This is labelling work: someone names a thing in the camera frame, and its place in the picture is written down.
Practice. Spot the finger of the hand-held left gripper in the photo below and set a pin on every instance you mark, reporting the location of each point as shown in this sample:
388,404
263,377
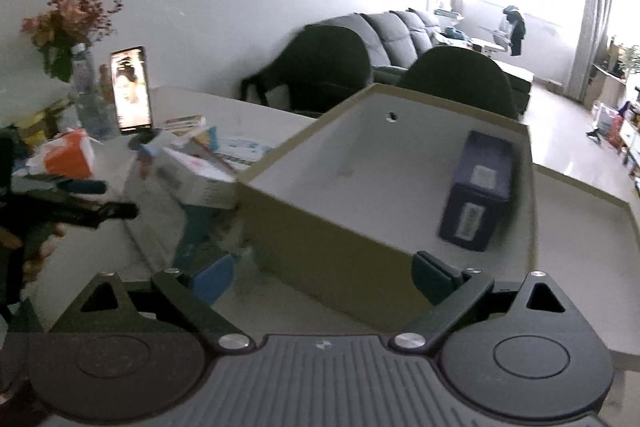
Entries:
85,187
110,211

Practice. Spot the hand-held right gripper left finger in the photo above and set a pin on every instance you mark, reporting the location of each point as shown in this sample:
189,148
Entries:
215,277

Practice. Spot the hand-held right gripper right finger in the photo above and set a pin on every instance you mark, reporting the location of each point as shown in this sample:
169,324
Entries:
432,279

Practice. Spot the white box red logo blue band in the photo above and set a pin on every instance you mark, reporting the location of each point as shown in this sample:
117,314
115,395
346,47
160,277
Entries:
195,177

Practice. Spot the large cardboard box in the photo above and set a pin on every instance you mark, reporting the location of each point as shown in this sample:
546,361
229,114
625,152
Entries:
350,142

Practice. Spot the white marble desktop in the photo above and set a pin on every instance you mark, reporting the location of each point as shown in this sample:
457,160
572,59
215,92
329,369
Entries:
150,232

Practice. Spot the person's left hand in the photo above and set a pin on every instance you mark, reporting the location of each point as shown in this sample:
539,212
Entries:
40,252

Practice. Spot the orange tissue box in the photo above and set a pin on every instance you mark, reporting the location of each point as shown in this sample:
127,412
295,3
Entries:
67,157

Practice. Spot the round black phone stand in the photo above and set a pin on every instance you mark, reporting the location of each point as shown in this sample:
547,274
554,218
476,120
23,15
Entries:
142,141

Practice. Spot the yellow box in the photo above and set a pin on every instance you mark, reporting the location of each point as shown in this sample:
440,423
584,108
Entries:
40,127

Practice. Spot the clear plastic bottle vase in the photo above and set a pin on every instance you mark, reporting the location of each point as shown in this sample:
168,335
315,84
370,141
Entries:
87,97

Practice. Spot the dark blue box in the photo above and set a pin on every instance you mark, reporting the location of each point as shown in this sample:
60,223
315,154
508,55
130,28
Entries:
475,187

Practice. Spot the small glass jar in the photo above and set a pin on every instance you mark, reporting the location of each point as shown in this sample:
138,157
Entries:
105,82

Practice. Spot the black smartphone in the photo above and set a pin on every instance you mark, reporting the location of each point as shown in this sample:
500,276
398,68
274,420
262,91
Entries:
131,87

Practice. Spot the red striped small box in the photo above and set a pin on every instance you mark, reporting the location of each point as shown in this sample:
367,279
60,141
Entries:
184,124

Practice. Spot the blue white small box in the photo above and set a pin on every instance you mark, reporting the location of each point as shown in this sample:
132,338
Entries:
206,138

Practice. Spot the artificial flower bouquet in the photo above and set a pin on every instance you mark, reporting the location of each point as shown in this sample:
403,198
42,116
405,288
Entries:
75,17

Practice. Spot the dark green chair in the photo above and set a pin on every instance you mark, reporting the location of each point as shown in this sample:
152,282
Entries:
455,77
320,62

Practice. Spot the black floor stand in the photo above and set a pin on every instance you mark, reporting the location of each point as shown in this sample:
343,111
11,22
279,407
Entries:
596,134

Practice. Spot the teal patterned cushion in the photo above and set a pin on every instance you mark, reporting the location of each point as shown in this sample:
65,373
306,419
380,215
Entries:
457,34

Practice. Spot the grey sofa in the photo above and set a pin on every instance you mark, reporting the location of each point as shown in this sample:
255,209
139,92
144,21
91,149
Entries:
395,32

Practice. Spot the wooden cabinet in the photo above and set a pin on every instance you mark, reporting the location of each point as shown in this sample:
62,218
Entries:
602,84

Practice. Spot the dark hanging jacket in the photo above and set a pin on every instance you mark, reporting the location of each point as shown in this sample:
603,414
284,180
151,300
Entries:
515,29

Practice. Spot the potted plant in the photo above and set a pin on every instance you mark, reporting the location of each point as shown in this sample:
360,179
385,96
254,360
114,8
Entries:
625,57

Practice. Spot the grey curtain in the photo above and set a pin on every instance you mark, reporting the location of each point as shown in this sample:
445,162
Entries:
592,22

